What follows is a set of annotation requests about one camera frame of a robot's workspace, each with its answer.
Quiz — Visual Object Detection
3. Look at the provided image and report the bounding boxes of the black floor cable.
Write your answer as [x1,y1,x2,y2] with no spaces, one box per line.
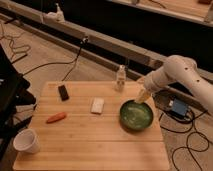
[0,23,90,82]
[156,93,213,171]

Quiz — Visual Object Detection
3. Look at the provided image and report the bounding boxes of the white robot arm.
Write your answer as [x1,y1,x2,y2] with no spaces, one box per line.
[135,55,213,114]

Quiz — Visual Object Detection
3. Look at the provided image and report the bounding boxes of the metal rail beam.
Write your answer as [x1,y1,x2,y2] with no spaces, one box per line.
[0,0,213,84]

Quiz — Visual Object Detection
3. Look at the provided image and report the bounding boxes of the black rectangular block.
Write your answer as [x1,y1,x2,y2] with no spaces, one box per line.
[58,85,69,101]

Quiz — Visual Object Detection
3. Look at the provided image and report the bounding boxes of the clear plastic bottle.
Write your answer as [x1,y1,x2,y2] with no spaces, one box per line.
[116,65,126,92]

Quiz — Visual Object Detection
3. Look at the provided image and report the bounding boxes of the black floor cable left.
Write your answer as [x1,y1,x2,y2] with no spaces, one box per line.
[0,23,90,82]

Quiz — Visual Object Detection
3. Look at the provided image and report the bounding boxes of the blue electronics box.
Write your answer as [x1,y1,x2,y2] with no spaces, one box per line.
[169,99,189,119]

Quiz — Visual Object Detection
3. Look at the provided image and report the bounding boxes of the white paper cup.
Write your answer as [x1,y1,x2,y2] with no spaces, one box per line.
[13,129,40,154]

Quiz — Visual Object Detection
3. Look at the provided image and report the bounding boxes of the black equipment stand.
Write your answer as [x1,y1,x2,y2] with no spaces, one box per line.
[0,45,36,161]

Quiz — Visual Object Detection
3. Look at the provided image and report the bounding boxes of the black floor cable right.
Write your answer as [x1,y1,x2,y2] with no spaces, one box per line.
[156,93,213,171]

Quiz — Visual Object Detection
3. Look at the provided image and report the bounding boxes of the green ceramic bowl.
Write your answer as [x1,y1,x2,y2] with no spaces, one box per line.
[120,100,154,131]

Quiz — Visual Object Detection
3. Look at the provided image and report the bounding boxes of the white object on rail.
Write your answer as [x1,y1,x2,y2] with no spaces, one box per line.
[45,4,65,22]

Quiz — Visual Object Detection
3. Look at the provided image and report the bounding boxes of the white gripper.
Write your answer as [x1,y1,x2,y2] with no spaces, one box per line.
[135,74,160,104]

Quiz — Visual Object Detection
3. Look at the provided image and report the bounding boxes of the orange carrot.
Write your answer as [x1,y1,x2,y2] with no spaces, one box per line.
[46,112,67,124]

